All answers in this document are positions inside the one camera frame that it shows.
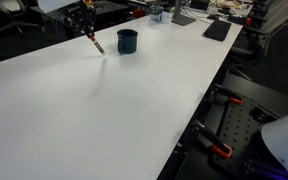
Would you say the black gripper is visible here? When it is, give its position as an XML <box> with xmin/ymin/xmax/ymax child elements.
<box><xmin>63</xmin><ymin>3</ymin><xmax>96</xmax><ymax>38</ymax></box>

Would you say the red and white marker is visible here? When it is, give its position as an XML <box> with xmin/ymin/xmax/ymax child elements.
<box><xmin>89</xmin><ymin>35</ymin><xmax>105</xmax><ymax>55</ymax></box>

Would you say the dark green enamel mug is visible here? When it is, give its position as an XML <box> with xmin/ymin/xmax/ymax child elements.
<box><xmin>117</xmin><ymin>29</ymin><xmax>138</xmax><ymax>54</ymax></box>

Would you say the white coffee mug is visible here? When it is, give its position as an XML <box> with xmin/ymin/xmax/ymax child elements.
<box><xmin>158</xmin><ymin>11</ymin><xmax>173</xmax><ymax>24</ymax></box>

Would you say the yellow red toy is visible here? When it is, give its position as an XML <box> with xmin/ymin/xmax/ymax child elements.
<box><xmin>83</xmin><ymin>0</ymin><xmax>93</xmax><ymax>7</ymax></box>

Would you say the grey bowl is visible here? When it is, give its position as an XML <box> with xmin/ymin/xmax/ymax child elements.
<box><xmin>149</xmin><ymin>5</ymin><xmax>163</xmax><ymax>20</ymax></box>

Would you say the grey monitor stand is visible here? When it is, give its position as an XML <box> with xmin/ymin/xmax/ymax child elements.
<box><xmin>172</xmin><ymin>0</ymin><xmax>195</xmax><ymax>26</ymax></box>

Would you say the black office chair left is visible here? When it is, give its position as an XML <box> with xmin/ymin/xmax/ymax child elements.
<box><xmin>0</xmin><ymin>0</ymin><xmax>39</xmax><ymax>36</ymax></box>

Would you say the black office chair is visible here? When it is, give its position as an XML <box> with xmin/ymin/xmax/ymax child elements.
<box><xmin>229</xmin><ymin>0</ymin><xmax>288</xmax><ymax>64</ymax></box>
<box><xmin>0</xmin><ymin>0</ymin><xmax>39</xmax><ymax>36</ymax></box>

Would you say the black keyboard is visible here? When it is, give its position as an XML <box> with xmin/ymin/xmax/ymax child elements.
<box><xmin>203</xmin><ymin>20</ymin><xmax>231</xmax><ymax>41</ymax></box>

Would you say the lower black orange clamp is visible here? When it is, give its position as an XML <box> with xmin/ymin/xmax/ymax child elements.
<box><xmin>192</xmin><ymin>120</ymin><xmax>233</xmax><ymax>159</ymax></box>

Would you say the black orange clamp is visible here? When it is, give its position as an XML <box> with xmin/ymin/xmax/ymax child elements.
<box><xmin>192</xmin><ymin>120</ymin><xmax>233</xmax><ymax>159</ymax></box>
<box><xmin>214</xmin><ymin>84</ymin><xmax>244</xmax><ymax>105</ymax></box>

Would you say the upper black orange clamp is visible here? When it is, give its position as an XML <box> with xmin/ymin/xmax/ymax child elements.
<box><xmin>214</xmin><ymin>84</ymin><xmax>244</xmax><ymax>105</ymax></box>

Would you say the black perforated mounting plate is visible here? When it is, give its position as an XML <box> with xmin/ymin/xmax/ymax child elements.
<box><xmin>210</xmin><ymin>97</ymin><xmax>285</xmax><ymax>180</ymax></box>

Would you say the black office chair right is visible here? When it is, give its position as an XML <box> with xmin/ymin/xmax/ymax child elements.
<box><xmin>229</xmin><ymin>0</ymin><xmax>288</xmax><ymax>64</ymax></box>

